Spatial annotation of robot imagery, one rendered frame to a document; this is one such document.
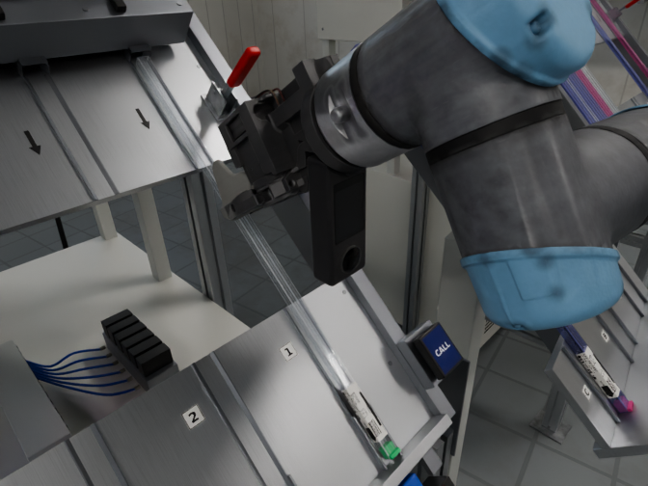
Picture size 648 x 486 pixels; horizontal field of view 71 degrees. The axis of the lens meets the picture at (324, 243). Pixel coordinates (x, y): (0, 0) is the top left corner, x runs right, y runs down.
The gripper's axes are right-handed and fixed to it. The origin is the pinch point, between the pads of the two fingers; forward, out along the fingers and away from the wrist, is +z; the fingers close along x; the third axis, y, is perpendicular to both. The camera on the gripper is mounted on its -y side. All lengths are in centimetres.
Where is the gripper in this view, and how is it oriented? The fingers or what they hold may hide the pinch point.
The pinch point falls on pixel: (241, 213)
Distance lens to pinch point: 49.9
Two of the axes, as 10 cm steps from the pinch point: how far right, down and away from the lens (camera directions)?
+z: -5.8, 1.9, 7.9
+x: -7.0, 3.7, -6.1
